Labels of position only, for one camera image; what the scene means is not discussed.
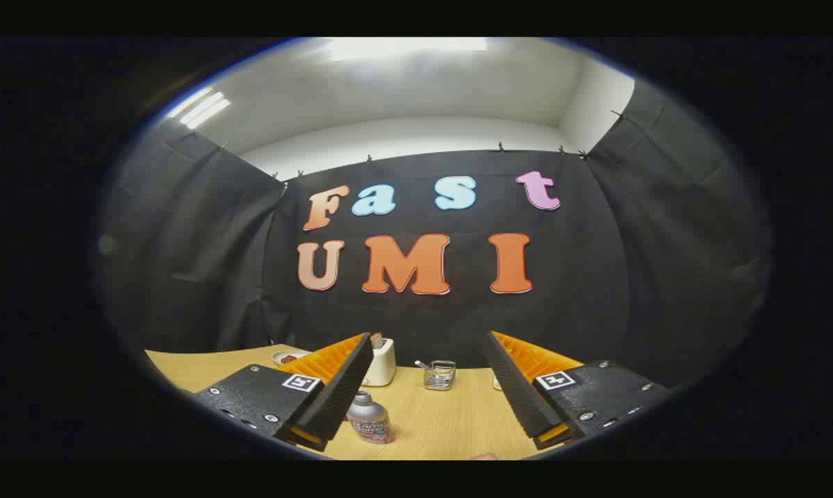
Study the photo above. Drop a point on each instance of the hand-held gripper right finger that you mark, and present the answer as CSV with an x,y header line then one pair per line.
x,y
520,394

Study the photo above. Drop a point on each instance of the wooden table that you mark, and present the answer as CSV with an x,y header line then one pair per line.
x,y
444,422

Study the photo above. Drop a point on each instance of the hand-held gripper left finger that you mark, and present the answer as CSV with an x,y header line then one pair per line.
x,y
340,394

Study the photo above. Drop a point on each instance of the white toaster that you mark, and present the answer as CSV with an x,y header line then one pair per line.
x,y
383,365

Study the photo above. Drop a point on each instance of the small white plate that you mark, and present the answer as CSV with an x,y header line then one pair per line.
x,y
283,357

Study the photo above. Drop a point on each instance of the silver juice bottle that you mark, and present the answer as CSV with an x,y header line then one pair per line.
x,y
371,422

